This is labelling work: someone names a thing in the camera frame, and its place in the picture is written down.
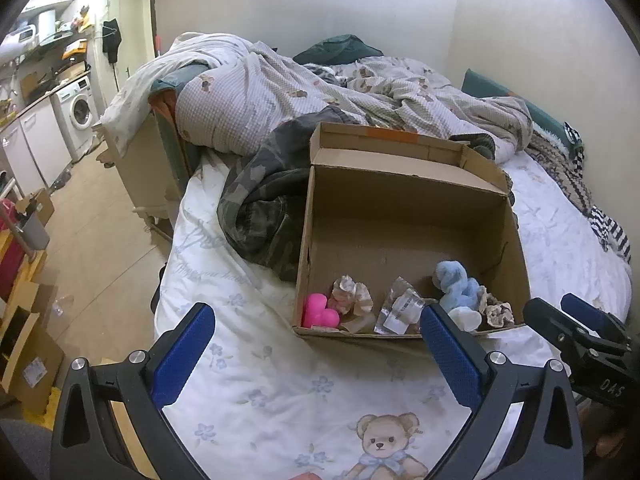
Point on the yellow crate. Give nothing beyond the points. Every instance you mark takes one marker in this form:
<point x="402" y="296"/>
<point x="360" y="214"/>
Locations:
<point x="35" y="265"/>

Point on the grey plastic bin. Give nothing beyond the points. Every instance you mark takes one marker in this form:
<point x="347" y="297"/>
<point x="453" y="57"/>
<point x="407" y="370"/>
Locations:
<point x="32" y="230"/>

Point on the black white striped cloth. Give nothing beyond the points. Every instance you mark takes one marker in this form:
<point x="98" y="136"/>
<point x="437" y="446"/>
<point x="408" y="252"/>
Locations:
<point x="610" y="232"/>

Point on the light blue plush toy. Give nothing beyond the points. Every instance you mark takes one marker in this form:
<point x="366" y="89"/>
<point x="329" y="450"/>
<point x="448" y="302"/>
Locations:
<point x="455" y="285"/>

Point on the dark green cloth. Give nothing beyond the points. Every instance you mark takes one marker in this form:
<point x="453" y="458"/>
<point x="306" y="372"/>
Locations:
<point x="340" y="47"/>

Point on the teal pillow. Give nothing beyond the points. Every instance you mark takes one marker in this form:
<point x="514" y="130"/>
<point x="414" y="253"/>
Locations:
<point x="480" y="85"/>

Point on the teal orange cushion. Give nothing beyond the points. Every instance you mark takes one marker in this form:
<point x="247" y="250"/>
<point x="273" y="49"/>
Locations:
<point x="167" y="125"/>

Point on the small cardboard box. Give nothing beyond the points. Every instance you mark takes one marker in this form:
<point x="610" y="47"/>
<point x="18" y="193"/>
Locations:
<point x="42" y="205"/>

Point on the camouflage clothing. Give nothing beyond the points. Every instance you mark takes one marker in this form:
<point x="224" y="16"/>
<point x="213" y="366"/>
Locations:
<point x="260" y="200"/>

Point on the clear plastic packet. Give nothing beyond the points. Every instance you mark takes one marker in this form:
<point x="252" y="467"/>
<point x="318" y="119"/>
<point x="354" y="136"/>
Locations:
<point x="400" y="307"/>

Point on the clear plastic bottle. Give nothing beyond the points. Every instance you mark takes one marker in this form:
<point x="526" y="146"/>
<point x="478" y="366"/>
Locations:
<point x="62" y="305"/>

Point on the white bear print bed sheet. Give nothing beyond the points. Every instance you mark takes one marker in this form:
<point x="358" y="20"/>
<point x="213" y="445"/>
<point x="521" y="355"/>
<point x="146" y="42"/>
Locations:
<point x="280" y="385"/>

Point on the black white patterned blanket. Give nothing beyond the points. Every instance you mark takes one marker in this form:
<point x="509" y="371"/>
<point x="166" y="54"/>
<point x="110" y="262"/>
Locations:
<point x="565" y="180"/>

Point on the white kitchen cabinet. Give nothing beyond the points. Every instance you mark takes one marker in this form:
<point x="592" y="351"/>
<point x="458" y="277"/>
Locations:
<point x="40" y="140"/>

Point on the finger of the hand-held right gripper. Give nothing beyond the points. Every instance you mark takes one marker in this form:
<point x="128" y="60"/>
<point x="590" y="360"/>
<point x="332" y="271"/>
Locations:
<point x="587" y="310"/>
<point x="547" y="320"/>

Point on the red container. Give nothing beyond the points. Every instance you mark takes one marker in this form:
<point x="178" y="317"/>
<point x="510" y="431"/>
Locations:
<point x="10" y="255"/>

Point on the flat labelled cardboard box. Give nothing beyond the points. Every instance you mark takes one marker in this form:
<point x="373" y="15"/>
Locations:
<point x="35" y="365"/>

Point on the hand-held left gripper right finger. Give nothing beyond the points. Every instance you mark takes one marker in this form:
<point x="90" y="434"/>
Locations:
<point x="450" y="355"/>

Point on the white rolled sock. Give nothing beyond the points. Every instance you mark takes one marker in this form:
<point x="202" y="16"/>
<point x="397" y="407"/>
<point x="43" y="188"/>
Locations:
<point x="465" y="317"/>

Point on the black hanging bag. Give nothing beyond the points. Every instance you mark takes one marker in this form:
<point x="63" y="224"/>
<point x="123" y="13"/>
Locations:
<point x="112" y="40"/>

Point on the pink heart toy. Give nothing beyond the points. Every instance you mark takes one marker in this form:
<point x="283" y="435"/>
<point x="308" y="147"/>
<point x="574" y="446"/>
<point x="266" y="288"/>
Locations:
<point x="320" y="310"/>

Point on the checked bear print duvet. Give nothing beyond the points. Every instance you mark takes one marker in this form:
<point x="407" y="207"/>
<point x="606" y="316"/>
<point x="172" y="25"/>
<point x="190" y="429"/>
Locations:
<point x="240" y="100"/>

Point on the white washing machine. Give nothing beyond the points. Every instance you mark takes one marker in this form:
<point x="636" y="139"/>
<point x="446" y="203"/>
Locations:
<point x="80" y="110"/>

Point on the red soft item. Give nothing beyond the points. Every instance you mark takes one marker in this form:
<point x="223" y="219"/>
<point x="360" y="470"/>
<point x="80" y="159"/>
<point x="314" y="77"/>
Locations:
<point x="305" y="476"/>

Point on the white water heater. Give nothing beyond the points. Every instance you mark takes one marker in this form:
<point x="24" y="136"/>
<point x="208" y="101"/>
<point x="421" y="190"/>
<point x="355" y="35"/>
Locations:
<point x="46" y="25"/>

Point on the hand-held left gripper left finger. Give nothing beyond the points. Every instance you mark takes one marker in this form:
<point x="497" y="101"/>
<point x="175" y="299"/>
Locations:
<point x="185" y="350"/>

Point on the beige bedside cabinet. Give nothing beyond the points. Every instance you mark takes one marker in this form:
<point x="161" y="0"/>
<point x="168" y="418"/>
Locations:
<point x="145" y="170"/>

